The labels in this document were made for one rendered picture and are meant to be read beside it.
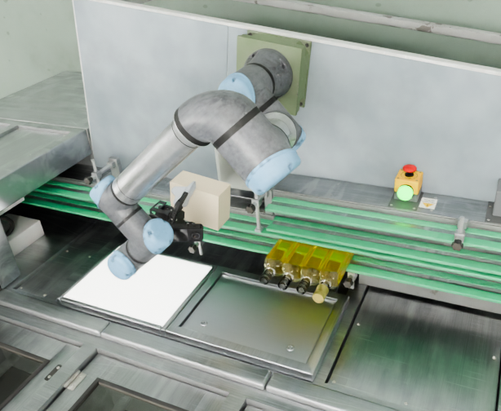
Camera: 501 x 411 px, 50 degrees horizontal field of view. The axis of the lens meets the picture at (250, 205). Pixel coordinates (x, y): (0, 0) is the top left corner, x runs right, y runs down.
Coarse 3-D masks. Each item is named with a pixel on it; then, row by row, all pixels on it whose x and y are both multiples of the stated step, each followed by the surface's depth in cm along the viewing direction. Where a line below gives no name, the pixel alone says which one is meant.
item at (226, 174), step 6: (216, 150) 179; (216, 156) 180; (216, 162) 182; (222, 162) 183; (222, 168) 184; (228, 168) 188; (222, 174) 185; (228, 174) 188; (234, 174) 190; (222, 180) 185; (228, 180) 186; (234, 180) 186; (240, 180) 186; (234, 186) 184; (240, 186) 183
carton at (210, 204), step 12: (180, 180) 156; (192, 180) 156; (204, 180) 157; (216, 180) 157; (204, 192) 152; (216, 192) 151; (228, 192) 156; (192, 204) 156; (204, 204) 154; (216, 204) 152; (228, 204) 159; (192, 216) 158; (204, 216) 156; (216, 216) 154; (228, 216) 162; (216, 228) 156
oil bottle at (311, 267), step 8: (320, 248) 165; (328, 248) 164; (312, 256) 161; (320, 256) 161; (304, 264) 158; (312, 264) 158; (320, 264) 158; (304, 272) 156; (312, 272) 155; (312, 280) 156
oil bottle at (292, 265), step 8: (296, 248) 166; (304, 248) 166; (312, 248) 166; (288, 256) 163; (296, 256) 162; (304, 256) 162; (288, 264) 159; (296, 264) 159; (288, 272) 158; (296, 272) 158; (296, 280) 159
